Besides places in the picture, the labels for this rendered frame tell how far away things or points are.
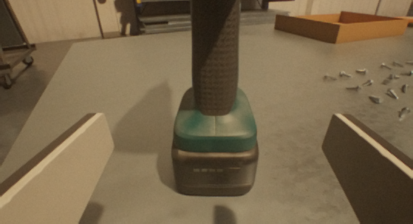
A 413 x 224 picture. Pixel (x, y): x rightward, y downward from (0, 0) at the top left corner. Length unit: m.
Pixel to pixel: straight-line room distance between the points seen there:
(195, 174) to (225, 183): 0.03
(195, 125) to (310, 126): 0.18
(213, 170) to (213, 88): 0.06
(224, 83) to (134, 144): 0.15
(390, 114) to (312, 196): 0.22
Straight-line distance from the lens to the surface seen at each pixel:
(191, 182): 0.18
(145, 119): 0.30
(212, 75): 0.15
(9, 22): 3.46
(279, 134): 0.27
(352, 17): 1.26
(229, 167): 0.17
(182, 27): 3.72
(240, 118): 0.17
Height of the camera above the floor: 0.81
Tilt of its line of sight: 30 degrees down
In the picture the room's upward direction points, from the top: 1 degrees counter-clockwise
